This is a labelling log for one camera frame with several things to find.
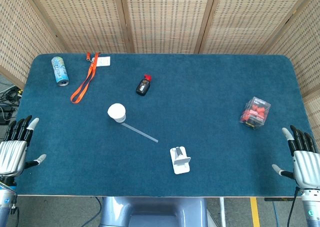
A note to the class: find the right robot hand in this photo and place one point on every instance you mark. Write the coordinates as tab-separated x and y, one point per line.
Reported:
306	159

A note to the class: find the white table leg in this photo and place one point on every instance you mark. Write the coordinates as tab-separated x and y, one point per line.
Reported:
222	212

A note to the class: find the grey-blue robot torso base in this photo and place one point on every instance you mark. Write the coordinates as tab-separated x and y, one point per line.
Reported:
155	212

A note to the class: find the blue felt table mat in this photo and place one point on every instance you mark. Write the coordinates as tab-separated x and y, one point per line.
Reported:
160	99

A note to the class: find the woven bamboo folding screen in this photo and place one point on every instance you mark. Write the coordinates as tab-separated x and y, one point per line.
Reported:
160	17

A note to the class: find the white paper cup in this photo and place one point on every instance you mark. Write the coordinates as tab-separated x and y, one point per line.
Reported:
117	113

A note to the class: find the clear box of red items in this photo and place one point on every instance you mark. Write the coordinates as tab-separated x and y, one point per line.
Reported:
255	113

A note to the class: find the small black bottle red cap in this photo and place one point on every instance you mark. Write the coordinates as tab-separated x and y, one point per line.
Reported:
143	85

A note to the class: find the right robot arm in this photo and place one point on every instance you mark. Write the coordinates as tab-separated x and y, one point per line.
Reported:
310	207

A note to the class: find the white badge card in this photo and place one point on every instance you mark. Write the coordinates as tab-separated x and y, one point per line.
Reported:
103	61

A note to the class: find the white phone stand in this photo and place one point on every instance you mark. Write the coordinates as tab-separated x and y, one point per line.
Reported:
180	160

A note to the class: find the blue drink can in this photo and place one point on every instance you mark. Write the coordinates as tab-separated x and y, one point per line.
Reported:
59	71

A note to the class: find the clear plastic straw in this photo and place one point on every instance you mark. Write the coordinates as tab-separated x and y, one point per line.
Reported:
140	132

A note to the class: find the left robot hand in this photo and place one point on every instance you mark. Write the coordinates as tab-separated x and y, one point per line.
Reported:
12	152

